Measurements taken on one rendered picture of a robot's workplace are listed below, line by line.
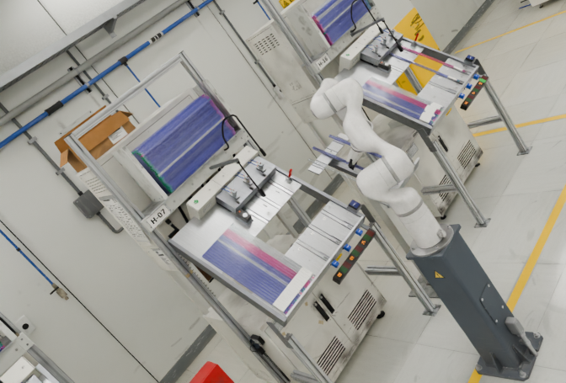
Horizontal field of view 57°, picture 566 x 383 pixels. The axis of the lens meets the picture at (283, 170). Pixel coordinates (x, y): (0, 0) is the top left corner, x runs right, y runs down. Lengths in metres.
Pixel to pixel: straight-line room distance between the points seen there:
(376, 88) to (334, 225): 1.06
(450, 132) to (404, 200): 1.80
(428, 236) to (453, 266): 0.15
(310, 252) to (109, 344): 2.03
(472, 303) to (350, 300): 0.92
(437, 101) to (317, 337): 1.58
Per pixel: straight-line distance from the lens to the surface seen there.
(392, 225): 2.98
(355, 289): 3.06
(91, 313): 4.07
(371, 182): 2.02
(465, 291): 2.27
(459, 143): 3.88
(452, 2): 7.31
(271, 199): 2.73
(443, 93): 3.41
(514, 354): 2.55
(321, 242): 2.59
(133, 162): 2.55
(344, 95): 2.16
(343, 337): 3.02
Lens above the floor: 1.87
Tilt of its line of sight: 16 degrees down
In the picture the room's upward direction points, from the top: 37 degrees counter-clockwise
